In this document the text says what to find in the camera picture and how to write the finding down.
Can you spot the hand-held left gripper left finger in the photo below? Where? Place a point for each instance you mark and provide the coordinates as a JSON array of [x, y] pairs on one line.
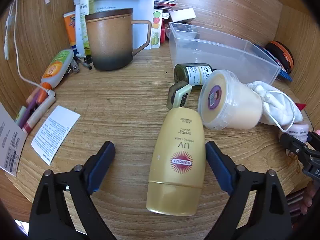
[[102, 165]]

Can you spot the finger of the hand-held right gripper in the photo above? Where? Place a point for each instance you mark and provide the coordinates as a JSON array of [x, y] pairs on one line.
[[292, 145], [314, 137]]

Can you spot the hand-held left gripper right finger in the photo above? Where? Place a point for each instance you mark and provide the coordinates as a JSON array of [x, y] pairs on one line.
[[220, 167]]

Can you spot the gold tasselled charm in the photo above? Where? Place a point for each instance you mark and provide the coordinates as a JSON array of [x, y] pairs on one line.
[[295, 163]]

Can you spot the yellow sunscreen bottle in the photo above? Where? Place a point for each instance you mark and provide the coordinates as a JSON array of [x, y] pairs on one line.
[[175, 142]]

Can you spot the clear plastic bin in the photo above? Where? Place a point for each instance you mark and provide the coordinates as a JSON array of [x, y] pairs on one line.
[[225, 47]]

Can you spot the person's right hand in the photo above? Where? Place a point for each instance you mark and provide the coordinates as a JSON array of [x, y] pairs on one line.
[[312, 195]]

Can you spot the pink round container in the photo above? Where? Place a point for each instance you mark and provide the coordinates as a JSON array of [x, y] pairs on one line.
[[298, 130]]

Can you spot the red velvet pouch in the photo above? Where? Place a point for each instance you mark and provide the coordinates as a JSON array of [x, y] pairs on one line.
[[301, 106]]

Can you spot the white printed card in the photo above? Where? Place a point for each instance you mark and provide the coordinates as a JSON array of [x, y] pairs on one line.
[[55, 132]]

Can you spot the cream plastic tub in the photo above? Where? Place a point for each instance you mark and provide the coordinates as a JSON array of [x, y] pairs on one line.
[[237, 105]]

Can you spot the cream red marker pen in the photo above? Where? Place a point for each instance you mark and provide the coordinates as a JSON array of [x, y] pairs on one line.
[[40, 115]]

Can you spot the green cream mahjong tile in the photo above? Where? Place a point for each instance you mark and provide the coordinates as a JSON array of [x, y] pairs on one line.
[[181, 96]]

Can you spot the orange black round case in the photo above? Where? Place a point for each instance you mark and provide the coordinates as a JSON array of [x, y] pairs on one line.
[[282, 55]]

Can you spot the purple marker pen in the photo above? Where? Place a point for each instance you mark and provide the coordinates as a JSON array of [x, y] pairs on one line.
[[28, 112]]

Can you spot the orange marker pen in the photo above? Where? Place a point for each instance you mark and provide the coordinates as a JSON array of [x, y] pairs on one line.
[[41, 97]]

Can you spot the grey label sheet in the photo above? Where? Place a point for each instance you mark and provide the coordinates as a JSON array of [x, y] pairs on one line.
[[11, 145]]

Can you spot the pale green highlighter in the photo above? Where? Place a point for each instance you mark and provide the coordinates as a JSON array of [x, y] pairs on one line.
[[20, 115]]

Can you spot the dark green glass jar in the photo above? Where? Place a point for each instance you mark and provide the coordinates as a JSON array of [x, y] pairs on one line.
[[187, 73]]

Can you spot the white tube with orange cap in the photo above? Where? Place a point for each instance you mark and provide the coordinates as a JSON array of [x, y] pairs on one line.
[[56, 67]]

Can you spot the brown ceramic mug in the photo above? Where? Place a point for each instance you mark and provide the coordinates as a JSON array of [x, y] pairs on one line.
[[110, 42]]

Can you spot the orange sunscreen tube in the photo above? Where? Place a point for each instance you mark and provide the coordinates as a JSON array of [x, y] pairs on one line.
[[70, 30]]

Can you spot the pile of beads and trinkets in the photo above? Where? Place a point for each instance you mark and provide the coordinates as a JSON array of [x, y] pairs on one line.
[[186, 27]]

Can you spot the brown wooden mug lid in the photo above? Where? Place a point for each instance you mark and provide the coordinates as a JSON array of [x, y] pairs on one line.
[[110, 13]]

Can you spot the fruit sticker sheet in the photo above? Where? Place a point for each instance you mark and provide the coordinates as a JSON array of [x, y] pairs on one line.
[[156, 22]]

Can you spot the green spray bottle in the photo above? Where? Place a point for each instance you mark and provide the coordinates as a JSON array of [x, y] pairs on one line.
[[85, 10]]

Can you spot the pink white box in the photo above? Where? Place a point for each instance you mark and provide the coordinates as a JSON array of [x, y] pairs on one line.
[[182, 15]]

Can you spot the white printed paper sheet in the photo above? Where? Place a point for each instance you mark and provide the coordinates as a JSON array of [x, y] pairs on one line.
[[140, 7]]

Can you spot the stack of booklets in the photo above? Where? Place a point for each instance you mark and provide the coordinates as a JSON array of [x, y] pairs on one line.
[[165, 3]]

